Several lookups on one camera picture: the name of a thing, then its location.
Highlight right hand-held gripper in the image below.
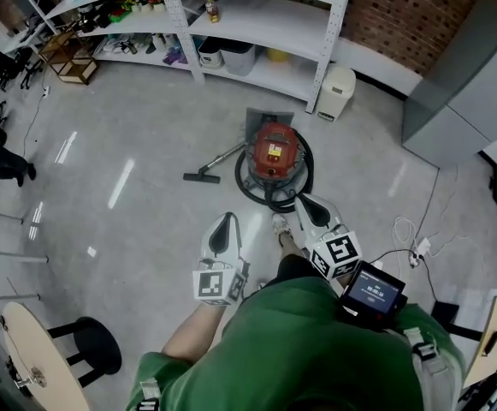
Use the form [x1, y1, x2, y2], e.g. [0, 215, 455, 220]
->
[293, 195, 363, 282]

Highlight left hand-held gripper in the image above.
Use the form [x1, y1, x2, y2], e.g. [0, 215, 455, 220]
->
[192, 211, 250, 307]

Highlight person's left forearm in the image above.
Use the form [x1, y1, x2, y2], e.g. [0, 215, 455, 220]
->
[160, 301, 237, 365]

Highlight red canister vacuum cleaner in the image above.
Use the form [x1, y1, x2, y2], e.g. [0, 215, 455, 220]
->
[234, 128, 316, 215]

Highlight vacuum wand with floor nozzle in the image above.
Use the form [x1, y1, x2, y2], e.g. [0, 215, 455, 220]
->
[182, 140, 247, 185]

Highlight person's leg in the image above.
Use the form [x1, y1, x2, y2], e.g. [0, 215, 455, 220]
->
[278, 230, 307, 259]

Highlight person's white shoe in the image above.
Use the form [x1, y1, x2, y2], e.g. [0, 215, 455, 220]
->
[270, 212, 293, 237]

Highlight person's black shorts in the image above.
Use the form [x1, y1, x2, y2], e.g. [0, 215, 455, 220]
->
[266, 252, 318, 287]

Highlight black screen device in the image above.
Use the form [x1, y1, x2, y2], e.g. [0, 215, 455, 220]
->
[339, 260, 408, 331]

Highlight grey flat panel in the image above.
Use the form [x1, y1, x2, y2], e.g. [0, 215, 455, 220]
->
[244, 106, 296, 130]

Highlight white pedal trash bin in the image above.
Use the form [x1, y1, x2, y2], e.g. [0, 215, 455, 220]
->
[316, 63, 358, 123]

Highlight person's green shirt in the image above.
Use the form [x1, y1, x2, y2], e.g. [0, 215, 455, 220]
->
[125, 273, 468, 411]

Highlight yellow bucket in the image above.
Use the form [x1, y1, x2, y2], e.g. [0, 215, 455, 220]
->
[265, 46, 293, 64]

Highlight grey bin with dark lid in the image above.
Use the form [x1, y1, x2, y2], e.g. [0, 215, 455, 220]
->
[221, 38, 257, 78]

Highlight grey cabinet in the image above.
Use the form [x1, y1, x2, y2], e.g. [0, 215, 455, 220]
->
[401, 0, 497, 171]

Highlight white bucket with black rim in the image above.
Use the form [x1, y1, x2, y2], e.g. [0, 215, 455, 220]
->
[197, 36, 225, 69]

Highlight white metal shelf rack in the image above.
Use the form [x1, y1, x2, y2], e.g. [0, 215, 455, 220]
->
[10, 0, 357, 116]

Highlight round wooden table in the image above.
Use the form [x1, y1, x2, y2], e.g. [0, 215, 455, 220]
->
[0, 301, 123, 411]

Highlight white rectangular table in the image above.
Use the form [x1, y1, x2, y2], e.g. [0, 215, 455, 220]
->
[0, 205, 50, 304]

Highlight clear stand on table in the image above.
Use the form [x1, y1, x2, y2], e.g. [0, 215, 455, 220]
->
[14, 366, 49, 390]

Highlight wooden trolley cart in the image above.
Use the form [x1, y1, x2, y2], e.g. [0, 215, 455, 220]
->
[37, 29, 100, 86]

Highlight white power strip with cable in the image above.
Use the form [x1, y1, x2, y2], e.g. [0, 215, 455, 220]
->
[392, 216, 459, 259]

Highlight black cable to power strip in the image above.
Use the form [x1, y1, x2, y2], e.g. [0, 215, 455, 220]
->
[369, 247, 442, 304]

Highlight grey shoulder strap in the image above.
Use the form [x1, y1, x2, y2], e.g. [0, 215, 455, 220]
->
[136, 378, 162, 411]
[403, 326, 444, 374]

